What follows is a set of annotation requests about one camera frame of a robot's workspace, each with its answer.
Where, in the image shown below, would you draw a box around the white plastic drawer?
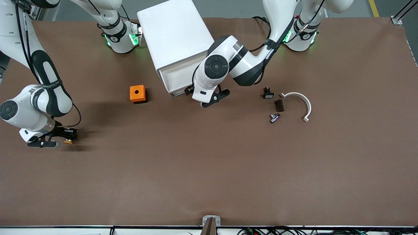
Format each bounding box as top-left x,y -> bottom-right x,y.
160,59 -> 201,98

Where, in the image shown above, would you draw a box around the white drawer cabinet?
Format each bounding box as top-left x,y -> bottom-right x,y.
137,0 -> 216,98

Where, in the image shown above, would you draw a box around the brown table cover sheet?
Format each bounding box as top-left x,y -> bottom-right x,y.
0,16 -> 418,227

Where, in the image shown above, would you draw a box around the white curved plastic clamp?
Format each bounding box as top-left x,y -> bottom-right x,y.
280,92 -> 312,123

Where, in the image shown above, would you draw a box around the orange button enclosure box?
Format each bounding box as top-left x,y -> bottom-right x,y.
130,85 -> 147,104

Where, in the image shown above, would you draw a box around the black left arm base cable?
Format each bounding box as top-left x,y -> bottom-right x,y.
251,16 -> 272,33

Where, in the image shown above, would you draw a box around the aluminium frame profiles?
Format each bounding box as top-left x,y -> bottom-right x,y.
29,0 -> 44,21

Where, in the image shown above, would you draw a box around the grey metal bracket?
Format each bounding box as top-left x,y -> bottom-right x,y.
202,215 -> 221,227

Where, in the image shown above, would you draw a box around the grey camera mount pole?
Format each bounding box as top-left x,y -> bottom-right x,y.
201,217 -> 218,235

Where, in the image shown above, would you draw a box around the bundle of black cables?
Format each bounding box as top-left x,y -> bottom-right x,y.
237,227 -> 418,235

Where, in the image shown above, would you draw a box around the black strut with grey bracket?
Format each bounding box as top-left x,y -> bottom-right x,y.
393,0 -> 418,25

